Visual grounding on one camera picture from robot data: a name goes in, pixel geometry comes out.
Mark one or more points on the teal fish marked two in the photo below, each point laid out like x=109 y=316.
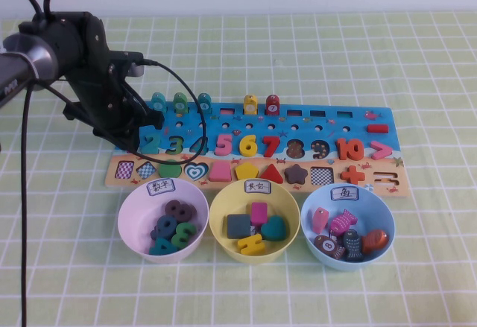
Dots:
x=158 y=101

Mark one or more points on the red minus sign piece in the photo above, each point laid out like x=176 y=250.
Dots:
x=377 y=129

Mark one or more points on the yellow plastic bowl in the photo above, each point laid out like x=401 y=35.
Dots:
x=220 y=211

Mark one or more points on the teal number two piece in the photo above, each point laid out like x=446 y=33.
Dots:
x=151 y=148

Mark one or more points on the brown fish marked eight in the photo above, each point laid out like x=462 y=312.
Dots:
x=322 y=243

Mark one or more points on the teal heart piece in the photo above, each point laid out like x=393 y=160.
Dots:
x=274 y=228

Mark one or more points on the orange fish piece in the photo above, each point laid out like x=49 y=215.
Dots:
x=374 y=241

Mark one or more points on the green fish marked three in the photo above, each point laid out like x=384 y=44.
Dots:
x=180 y=103

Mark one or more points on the teal fish marked four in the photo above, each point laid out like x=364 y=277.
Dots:
x=204 y=103

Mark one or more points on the wooden number puzzle board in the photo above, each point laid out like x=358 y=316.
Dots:
x=357 y=118

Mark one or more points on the pink fish piece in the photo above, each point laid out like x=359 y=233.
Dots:
x=320 y=219

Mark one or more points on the magenta fish piece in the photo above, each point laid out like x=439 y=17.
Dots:
x=341 y=224

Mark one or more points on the red triangle piece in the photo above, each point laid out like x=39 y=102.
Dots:
x=271 y=176

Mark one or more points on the light blue plastic bowl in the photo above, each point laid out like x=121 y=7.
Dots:
x=380 y=215

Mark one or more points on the brown number eight piece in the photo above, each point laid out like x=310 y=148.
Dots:
x=194 y=211

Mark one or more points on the white zip tie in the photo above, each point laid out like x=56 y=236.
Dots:
x=33 y=68

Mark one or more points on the yellow equals sign piece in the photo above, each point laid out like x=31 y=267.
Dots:
x=246 y=247

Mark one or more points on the black fish piece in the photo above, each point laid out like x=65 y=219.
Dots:
x=352 y=247

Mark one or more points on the green number three piece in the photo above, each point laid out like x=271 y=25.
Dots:
x=186 y=237

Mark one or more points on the orange plus sign piece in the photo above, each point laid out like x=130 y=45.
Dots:
x=352 y=175

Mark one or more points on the teal number four piece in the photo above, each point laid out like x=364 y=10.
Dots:
x=158 y=249

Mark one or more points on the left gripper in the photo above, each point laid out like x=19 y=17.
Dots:
x=100 y=107

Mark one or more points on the pink trapezoid piece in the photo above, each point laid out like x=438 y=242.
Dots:
x=220 y=172

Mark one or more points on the magenta rectangle piece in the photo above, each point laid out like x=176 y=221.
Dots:
x=259 y=213

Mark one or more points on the yellow pentagon piece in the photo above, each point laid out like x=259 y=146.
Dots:
x=246 y=172

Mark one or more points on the pink number five piece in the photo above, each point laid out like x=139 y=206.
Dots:
x=223 y=143

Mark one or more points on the dark blue number nine piece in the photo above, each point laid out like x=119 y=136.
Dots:
x=172 y=230

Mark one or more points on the pink greater-than sign piece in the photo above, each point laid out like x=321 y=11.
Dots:
x=387 y=150

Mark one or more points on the pink plastic bowl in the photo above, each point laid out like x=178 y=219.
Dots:
x=134 y=226

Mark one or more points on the gray square piece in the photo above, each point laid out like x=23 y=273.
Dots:
x=238 y=226

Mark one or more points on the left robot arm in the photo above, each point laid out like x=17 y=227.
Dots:
x=33 y=55

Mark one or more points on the green circle piece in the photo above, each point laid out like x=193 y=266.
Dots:
x=170 y=169

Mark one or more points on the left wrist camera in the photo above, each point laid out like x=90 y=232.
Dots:
x=126 y=59

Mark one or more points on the green checked tablecloth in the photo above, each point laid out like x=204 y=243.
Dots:
x=335 y=62

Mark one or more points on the brown star piece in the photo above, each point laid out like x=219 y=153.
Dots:
x=296 y=173

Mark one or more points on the yellow fish marked six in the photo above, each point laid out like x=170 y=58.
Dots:
x=250 y=105

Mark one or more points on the red number seven piece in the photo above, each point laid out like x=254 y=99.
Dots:
x=272 y=147

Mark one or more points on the orange number ten piece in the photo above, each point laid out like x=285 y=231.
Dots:
x=341 y=150

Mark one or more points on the yellow number six piece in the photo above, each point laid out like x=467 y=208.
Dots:
x=244 y=148

